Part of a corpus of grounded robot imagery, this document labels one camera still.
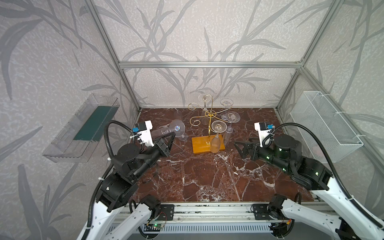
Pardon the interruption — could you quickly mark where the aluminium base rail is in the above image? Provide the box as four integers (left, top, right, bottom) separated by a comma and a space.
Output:
134, 202, 305, 235

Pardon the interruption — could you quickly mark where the clear plastic wall bin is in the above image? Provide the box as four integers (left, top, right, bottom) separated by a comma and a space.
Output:
43, 94, 120, 163

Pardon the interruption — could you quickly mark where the aluminium frame crossbar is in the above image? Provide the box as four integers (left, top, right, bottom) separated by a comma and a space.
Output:
119, 61, 301, 69

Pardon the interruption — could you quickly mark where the front amber wine glass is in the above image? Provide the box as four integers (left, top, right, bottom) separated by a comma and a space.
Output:
210, 120, 227, 154

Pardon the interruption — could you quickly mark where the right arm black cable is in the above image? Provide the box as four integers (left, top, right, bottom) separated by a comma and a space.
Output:
262, 122, 384, 230

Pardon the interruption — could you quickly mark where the white wire mesh basket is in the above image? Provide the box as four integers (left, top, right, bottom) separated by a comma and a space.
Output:
290, 91, 364, 163

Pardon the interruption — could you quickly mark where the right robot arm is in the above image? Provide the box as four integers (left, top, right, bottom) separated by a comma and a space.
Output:
234, 135, 384, 240

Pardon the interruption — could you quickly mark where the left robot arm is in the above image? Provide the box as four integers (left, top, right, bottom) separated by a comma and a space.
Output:
78, 129, 176, 240

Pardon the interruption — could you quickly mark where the gold wire glass rack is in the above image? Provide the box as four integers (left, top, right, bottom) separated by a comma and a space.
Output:
190, 99, 229, 150

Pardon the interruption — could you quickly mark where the yellow wooden rack base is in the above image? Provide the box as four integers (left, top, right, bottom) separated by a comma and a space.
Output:
192, 135, 216, 154

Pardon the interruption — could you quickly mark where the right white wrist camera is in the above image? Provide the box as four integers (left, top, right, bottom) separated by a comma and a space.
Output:
254, 122, 275, 148

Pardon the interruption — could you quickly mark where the green circuit board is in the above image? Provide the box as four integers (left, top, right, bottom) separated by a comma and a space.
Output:
144, 223, 165, 232

